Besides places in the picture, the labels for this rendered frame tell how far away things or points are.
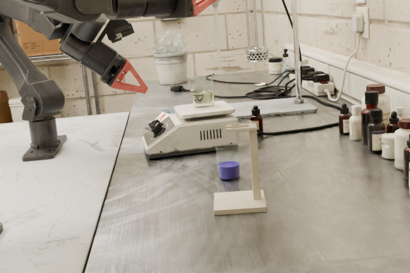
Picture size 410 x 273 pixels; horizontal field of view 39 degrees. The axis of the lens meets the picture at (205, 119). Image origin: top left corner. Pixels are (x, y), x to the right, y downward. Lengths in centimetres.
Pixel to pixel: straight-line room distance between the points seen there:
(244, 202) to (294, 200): 8
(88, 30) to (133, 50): 241
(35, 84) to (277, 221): 73
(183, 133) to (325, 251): 54
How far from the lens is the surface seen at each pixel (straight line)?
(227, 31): 363
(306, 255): 73
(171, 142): 120
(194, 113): 120
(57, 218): 94
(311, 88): 185
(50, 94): 136
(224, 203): 89
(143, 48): 361
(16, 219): 97
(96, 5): 84
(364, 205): 89
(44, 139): 138
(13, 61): 141
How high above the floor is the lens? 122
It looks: 12 degrees down
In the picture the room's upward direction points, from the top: 5 degrees counter-clockwise
